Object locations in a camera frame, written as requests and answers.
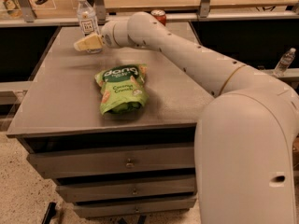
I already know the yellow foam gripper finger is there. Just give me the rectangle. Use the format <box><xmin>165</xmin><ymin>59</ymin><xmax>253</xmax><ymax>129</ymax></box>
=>
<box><xmin>74</xmin><ymin>33</ymin><xmax>103</xmax><ymax>51</ymax></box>

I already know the clear plastic water bottle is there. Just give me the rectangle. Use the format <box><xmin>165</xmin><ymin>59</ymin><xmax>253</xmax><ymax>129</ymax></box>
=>
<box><xmin>77</xmin><ymin>0</ymin><xmax>102</xmax><ymax>53</ymax></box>

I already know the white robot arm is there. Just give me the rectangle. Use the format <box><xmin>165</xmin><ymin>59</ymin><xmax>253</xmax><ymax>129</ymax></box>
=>
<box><xmin>75</xmin><ymin>12</ymin><xmax>299</xmax><ymax>224</ymax></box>

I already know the small clear bottle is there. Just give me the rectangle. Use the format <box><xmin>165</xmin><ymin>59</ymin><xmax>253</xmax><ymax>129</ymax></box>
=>
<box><xmin>273</xmin><ymin>48</ymin><xmax>296</xmax><ymax>77</ymax></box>

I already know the green snack bag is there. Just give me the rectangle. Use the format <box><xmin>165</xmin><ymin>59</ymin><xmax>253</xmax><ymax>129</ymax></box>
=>
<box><xmin>94</xmin><ymin>64</ymin><xmax>149</xmax><ymax>115</ymax></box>

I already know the red soda can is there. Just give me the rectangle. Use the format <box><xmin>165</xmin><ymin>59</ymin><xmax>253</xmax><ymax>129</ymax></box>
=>
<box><xmin>150</xmin><ymin>9</ymin><xmax>166</xmax><ymax>25</ymax></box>

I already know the colourful item behind panel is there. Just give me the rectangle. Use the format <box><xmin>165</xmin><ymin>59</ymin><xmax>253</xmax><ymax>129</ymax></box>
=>
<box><xmin>2</xmin><ymin>0</ymin><xmax>21</xmax><ymax>19</ymax></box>

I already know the top grey drawer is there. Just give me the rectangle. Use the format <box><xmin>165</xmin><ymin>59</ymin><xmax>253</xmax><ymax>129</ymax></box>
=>
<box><xmin>27</xmin><ymin>143</ymin><xmax>194</xmax><ymax>179</ymax></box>

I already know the grey drawer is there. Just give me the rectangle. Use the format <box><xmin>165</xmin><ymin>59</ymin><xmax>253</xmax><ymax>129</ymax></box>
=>
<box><xmin>56</xmin><ymin>175</ymin><xmax>195</xmax><ymax>203</ymax></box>
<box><xmin>73</xmin><ymin>195</ymin><xmax>196</xmax><ymax>218</ymax></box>
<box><xmin>27</xmin><ymin>143</ymin><xmax>194</xmax><ymax>179</ymax></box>

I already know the grey drawer cabinet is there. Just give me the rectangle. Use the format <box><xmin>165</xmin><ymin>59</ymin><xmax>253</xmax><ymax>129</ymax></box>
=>
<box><xmin>7</xmin><ymin>27</ymin><xmax>212</xmax><ymax>218</ymax></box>

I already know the bottom grey drawer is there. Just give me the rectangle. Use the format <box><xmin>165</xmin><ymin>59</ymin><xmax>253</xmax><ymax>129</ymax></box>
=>
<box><xmin>73</xmin><ymin>195</ymin><xmax>196</xmax><ymax>218</ymax></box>

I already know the middle grey drawer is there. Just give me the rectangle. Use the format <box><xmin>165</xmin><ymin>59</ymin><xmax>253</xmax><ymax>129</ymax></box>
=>
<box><xmin>56</xmin><ymin>175</ymin><xmax>195</xmax><ymax>203</ymax></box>

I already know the black object on floor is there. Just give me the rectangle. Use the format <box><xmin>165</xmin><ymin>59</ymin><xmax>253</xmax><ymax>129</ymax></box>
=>
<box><xmin>41</xmin><ymin>202</ymin><xmax>56</xmax><ymax>224</ymax></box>

